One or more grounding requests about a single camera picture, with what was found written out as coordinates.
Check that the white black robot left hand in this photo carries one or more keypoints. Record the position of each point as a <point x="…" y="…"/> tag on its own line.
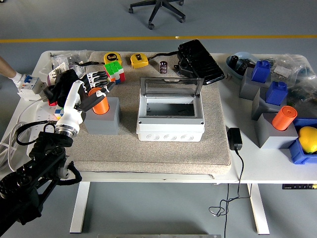
<point x="71" y="109"/>

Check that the orange cylinder battery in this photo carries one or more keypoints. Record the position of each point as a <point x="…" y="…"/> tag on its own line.
<point x="101" y="107"/>
<point x="283" y="119"/>

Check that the white junction box clear lid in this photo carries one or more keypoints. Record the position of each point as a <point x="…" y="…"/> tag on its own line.
<point x="171" y="129"/>

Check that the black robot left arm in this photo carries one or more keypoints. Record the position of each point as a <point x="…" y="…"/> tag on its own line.
<point x="47" y="158"/>

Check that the small colourful puzzle cube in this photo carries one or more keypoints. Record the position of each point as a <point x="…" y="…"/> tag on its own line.
<point x="59" y="113"/>

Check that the small red object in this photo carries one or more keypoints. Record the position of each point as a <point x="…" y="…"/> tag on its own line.
<point x="52" y="103"/>

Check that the grey plug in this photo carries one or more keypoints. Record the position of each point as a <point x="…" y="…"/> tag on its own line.
<point x="46" y="91"/>

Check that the white power strip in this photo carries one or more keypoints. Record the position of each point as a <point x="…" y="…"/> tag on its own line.
<point x="40" y="112"/>

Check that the grey block with round hole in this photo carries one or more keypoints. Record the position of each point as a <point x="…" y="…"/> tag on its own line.
<point x="104" y="124"/>

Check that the white circuit breaker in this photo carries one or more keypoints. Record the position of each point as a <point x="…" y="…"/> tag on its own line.
<point x="28" y="85"/>

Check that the clear plastic bags with parts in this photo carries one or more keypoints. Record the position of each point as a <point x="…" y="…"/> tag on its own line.
<point x="74" y="55"/>

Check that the large colourful puzzle cube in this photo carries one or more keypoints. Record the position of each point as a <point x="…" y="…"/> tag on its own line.
<point x="114" y="68"/>

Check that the yellow round tape measure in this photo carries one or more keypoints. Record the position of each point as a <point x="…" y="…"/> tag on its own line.
<point x="111" y="57"/>

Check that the person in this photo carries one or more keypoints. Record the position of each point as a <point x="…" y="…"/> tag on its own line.
<point x="7" y="68"/>

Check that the yellow square tape measure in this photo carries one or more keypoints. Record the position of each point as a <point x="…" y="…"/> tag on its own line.
<point x="138" y="60"/>

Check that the grey-brown cushion mat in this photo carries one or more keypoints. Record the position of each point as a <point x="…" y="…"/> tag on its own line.
<point x="148" y="156"/>

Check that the white table leg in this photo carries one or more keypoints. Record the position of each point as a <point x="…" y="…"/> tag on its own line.
<point x="79" y="208"/>
<point x="258" y="210"/>

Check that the black capacitor cylinder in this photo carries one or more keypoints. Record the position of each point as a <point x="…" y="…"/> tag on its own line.
<point x="163" y="67"/>

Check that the black office chair base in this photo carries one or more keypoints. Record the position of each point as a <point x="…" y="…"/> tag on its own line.
<point x="161" y="5"/>

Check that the black glossy pedal case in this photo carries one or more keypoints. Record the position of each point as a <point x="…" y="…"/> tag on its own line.
<point x="200" y="62"/>

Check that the black power adapter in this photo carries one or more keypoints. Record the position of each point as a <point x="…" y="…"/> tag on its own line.
<point x="234" y="137"/>

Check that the black capacitor in bowl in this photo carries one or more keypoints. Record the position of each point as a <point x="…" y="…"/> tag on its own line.
<point x="234" y="61"/>
<point x="243" y="67"/>

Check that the grey holder block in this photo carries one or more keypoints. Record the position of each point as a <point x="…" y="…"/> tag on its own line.
<point x="258" y="109"/>
<point x="277" y="138"/>
<point x="247" y="86"/>

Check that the blue-grey bowl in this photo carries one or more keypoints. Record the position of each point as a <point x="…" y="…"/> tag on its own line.
<point x="244" y="55"/>

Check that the blue plastic block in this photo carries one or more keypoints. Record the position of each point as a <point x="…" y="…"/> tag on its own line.
<point x="277" y="94"/>
<point x="261" y="72"/>

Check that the blue plastic bin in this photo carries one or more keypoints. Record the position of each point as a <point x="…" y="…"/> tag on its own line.
<point x="298" y="156"/>

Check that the pile of clear plastic bags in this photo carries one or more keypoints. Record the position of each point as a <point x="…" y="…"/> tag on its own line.
<point x="302" y="74"/>

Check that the black table control panel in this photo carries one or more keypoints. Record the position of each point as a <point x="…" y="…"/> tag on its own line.
<point x="297" y="186"/>

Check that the yellow lemon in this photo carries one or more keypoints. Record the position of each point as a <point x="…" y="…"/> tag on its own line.
<point x="308" y="140"/>

